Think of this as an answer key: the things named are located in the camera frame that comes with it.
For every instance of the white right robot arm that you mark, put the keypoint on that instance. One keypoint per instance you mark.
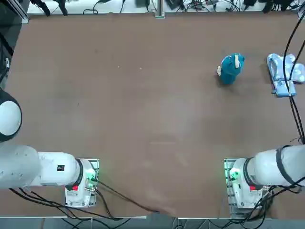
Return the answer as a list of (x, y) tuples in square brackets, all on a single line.
[(264, 167)]

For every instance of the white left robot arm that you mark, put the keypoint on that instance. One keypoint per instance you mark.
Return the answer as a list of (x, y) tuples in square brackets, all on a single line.
[(19, 167)]

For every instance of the small blue plush doll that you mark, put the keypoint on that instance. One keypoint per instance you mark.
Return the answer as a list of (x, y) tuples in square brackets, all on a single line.
[(229, 71)]

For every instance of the black power adapter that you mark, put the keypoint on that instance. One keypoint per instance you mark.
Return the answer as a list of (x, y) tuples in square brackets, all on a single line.
[(142, 3)]

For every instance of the black stand leg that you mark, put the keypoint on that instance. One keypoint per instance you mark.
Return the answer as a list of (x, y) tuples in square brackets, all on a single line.
[(62, 6), (44, 6)]

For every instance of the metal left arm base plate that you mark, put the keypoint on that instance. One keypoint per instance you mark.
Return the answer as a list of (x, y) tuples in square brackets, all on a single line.
[(96, 164)]

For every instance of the aluminium frame post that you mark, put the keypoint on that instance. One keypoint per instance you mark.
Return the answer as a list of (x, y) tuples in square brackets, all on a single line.
[(160, 9)]

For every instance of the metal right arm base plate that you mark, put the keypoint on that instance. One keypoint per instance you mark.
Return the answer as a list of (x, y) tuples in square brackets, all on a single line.
[(227, 202)]

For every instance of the aluminium frame profile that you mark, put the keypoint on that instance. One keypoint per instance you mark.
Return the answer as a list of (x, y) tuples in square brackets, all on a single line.
[(17, 10)]

